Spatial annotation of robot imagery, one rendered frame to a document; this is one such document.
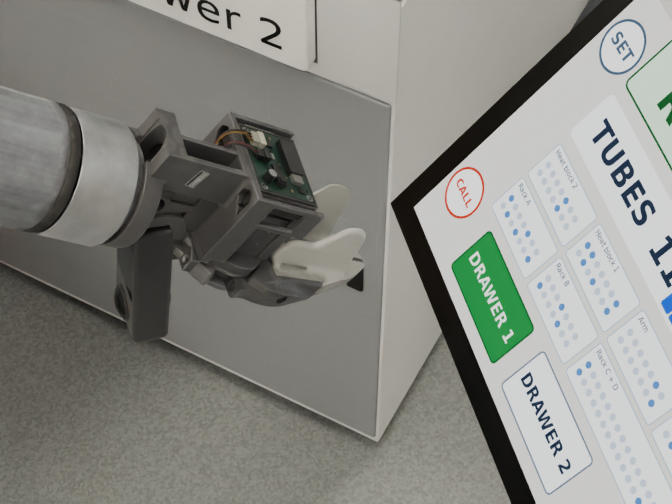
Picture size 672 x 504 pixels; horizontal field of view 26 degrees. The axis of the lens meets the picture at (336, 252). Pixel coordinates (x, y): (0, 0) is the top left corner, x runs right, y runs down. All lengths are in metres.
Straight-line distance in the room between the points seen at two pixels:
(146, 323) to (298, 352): 1.04
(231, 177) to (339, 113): 0.68
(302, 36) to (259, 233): 0.56
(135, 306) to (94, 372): 1.31
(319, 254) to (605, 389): 0.22
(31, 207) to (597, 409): 0.42
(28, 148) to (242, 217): 0.14
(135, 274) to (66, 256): 1.23
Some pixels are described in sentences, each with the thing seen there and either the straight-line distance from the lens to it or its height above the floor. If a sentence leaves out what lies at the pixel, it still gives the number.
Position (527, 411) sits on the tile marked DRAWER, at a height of 1.00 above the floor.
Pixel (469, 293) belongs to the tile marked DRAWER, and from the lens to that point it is 1.11.
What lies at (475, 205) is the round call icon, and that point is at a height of 1.02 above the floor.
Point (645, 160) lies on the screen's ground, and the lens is 1.03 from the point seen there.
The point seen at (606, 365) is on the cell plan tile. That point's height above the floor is 1.05.
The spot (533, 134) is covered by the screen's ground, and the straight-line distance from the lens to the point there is 1.10.
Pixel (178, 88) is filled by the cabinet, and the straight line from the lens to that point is 1.64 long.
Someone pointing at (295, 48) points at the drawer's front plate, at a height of 0.85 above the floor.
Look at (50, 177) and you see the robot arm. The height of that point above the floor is 1.29.
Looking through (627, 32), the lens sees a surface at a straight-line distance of 1.07.
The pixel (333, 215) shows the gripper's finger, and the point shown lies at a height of 1.13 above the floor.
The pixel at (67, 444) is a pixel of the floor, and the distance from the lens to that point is 2.19.
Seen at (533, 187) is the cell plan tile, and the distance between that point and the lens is 1.08.
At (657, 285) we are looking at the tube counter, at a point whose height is 1.10.
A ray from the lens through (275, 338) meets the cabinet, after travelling 1.97.
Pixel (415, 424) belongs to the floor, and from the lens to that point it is 2.17.
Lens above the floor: 1.91
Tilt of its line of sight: 55 degrees down
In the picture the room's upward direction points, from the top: straight up
